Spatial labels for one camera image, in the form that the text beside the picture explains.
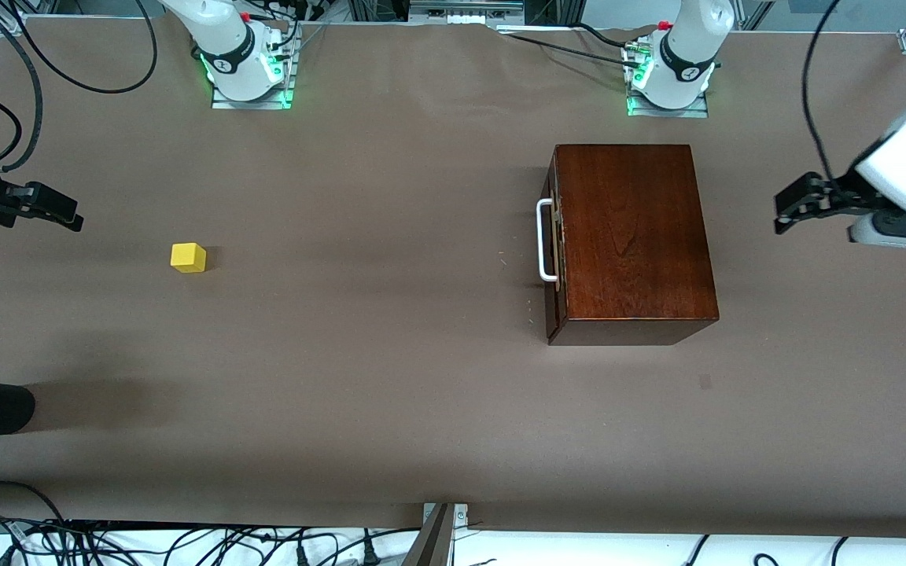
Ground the yellow cube block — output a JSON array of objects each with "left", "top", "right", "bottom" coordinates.
[{"left": 171, "top": 242, "right": 208, "bottom": 274}]

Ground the wooden drawer with white handle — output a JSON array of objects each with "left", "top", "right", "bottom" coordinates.
[{"left": 537, "top": 149, "right": 569, "bottom": 344}]

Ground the dark brown wooden cabinet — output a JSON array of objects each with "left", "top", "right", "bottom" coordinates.
[{"left": 545, "top": 144, "right": 720, "bottom": 347}]

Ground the silver power strip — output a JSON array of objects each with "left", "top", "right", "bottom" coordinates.
[{"left": 410, "top": 0, "right": 525, "bottom": 24}]

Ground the grey diagonal metal bar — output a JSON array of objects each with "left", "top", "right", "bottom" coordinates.
[{"left": 404, "top": 503, "right": 455, "bottom": 566}]

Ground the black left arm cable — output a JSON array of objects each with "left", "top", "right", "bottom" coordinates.
[{"left": 803, "top": 0, "right": 851, "bottom": 193}]

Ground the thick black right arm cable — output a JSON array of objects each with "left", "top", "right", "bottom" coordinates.
[{"left": 0, "top": 0, "right": 45, "bottom": 170}]

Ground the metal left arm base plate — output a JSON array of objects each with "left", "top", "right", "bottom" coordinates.
[{"left": 626, "top": 47, "right": 710, "bottom": 119}]

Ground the black looping cable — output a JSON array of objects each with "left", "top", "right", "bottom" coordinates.
[{"left": 17, "top": 0, "right": 159, "bottom": 95}]

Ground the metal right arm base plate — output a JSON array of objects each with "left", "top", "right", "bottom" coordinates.
[{"left": 211, "top": 46, "right": 296, "bottom": 111}]

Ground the short black table cable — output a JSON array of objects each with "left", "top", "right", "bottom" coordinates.
[{"left": 575, "top": 22, "right": 633, "bottom": 48}]

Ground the long black table cable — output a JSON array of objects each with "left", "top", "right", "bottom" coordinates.
[{"left": 500, "top": 30, "right": 636, "bottom": 68}]

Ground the black arched cable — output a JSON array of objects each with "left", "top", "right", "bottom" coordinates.
[{"left": 0, "top": 481, "right": 68, "bottom": 526}]

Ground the thin cable bundle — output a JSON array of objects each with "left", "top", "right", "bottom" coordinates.
[{"left": 249, "top": 0, "right": 332, "bottom": 50}]

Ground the black cable tangle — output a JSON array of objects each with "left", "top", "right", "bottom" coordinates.
[{"left": 0, "top": 511, "right": 422, "bottom": 566}]

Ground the small metal bracket plate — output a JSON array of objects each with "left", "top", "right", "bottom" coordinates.
[{"left": 422, "top": 503, "right": 470, "bottom": 529}]

